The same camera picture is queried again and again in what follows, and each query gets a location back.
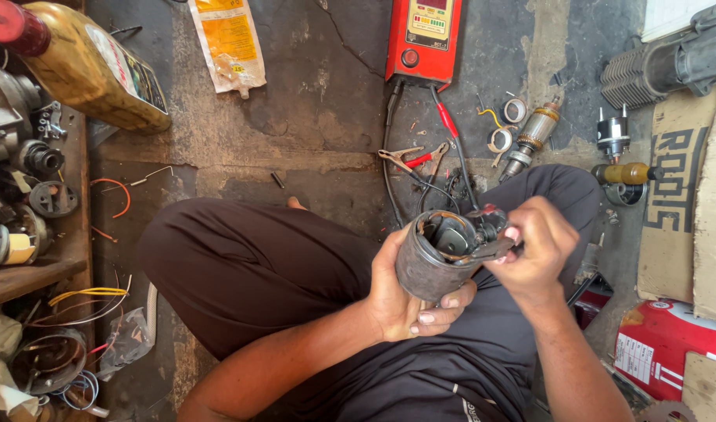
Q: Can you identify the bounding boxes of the red battery tester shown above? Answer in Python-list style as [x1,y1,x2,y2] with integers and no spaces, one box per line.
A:
[385,0,463,90]

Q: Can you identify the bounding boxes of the yellow handled tool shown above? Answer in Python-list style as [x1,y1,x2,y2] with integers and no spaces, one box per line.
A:
[591,162,665,186]

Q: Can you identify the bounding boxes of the red and white canister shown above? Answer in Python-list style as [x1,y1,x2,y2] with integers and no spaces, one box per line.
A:
[613,299,716,402]

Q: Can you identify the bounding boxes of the white and yellow plastic pouch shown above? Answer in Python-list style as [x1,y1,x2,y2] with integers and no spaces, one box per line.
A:
[188,0,267,99]

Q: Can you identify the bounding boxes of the yellow oil bottle red cap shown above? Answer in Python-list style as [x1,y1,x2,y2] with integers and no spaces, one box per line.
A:
[0,0,172,133]

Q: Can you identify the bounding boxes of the orange wire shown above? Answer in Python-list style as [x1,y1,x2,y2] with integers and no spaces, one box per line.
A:
[91,178,131,219]

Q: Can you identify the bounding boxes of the wooden shelf with motor parts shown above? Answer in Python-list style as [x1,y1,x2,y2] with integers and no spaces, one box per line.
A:
[0,55,94,309]

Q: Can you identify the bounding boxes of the person's dark trousers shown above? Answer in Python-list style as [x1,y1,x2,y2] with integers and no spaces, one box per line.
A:
[134,164,602,376]

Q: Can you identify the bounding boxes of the copper clamp with red grip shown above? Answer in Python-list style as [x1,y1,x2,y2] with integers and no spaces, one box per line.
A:
[378,142,450,178]

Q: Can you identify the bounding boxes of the round metal end cap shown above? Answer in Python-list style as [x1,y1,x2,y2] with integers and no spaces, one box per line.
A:
[604,182,648,206]

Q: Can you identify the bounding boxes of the person's left hand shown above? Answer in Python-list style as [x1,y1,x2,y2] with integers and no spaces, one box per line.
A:
[365,223,478,343]

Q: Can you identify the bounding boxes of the pile of wires and coils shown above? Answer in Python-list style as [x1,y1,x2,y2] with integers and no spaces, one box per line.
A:
[0,274,134,419]

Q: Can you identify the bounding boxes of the person's dark shirt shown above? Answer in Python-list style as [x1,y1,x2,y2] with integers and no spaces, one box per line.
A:
[276,258,570,422]

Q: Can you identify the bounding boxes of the red sleeved tester cable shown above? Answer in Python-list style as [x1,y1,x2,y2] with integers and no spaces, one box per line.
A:
[430,85,480,211]

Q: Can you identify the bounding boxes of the brown cardboard with black print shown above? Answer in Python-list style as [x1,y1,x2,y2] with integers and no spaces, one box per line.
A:
[637,79,716,327]

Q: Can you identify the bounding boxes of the person's right hand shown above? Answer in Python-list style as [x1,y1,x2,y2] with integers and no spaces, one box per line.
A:
[483,196,580,306]

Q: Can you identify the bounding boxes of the black tester cable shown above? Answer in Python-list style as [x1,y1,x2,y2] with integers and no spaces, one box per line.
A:
[382,79,405,229]

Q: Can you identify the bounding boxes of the black solenoid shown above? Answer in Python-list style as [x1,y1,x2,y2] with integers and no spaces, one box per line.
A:
[596,104,632,165]

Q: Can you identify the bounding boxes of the tape roll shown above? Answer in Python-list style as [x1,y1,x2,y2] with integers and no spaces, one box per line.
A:
[487,127,514,154]
[501,97,529,124]

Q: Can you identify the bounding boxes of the black clamp with red grip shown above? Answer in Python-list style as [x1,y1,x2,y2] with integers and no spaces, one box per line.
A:
[446,203,520,265]

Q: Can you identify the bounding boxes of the clear plastic bag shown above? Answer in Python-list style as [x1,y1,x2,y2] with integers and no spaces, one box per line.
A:
[95,307,155,382]

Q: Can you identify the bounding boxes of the grey finned motor assembly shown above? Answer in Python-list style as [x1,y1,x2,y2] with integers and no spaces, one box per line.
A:
[600,0,716,110]

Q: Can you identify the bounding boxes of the grey cylindrical starter motor housing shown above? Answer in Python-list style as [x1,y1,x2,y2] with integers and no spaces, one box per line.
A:
[395,210,489,303]

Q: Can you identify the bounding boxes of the starter motor armature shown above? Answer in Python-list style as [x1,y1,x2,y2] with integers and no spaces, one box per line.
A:
[498,97,562,184]

